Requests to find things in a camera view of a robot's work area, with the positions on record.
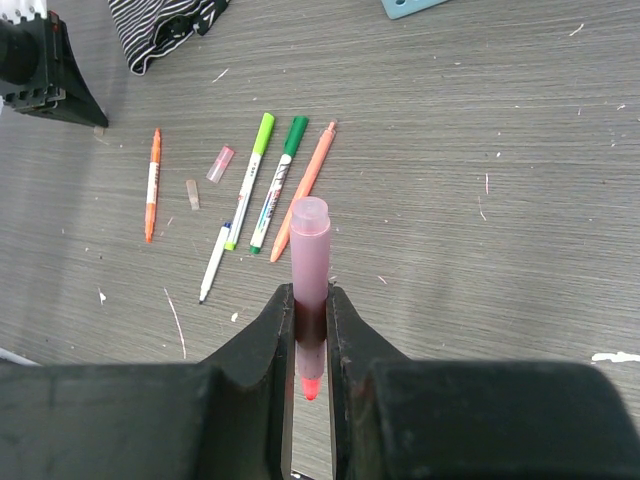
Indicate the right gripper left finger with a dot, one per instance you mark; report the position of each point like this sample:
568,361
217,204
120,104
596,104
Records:
228,416

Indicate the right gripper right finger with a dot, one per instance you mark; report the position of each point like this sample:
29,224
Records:
397,418

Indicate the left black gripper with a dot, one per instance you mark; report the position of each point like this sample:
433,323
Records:
39,73

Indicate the white pen blue end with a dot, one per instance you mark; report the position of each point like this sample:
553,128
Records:
214,262

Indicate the white marker green end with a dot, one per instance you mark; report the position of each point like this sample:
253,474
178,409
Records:
270,203

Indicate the clear pink pen cap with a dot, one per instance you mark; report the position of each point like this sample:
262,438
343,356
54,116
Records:
219,166

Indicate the purple highlighter pen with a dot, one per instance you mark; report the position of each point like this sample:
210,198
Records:
310,232

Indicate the white pen lime end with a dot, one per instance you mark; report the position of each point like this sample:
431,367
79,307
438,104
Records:
243,200

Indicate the salmon orange pen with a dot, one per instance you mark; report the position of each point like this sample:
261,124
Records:
304,187

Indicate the lime green pen cap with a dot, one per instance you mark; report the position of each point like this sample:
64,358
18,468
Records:
264,133

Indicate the dark green pen cap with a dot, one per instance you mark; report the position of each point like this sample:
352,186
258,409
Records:
295,134

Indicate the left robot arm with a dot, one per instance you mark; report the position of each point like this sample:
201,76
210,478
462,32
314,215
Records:
14,11

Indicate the orange highlighter pen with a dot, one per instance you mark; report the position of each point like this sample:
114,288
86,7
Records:
152,185

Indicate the clear orange pen cap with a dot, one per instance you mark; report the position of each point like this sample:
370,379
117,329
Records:
193,195

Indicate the black white striped cloth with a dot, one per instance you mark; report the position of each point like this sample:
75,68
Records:
151,29

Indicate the light blue plastic basket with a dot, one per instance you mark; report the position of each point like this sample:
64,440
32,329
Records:
396,9

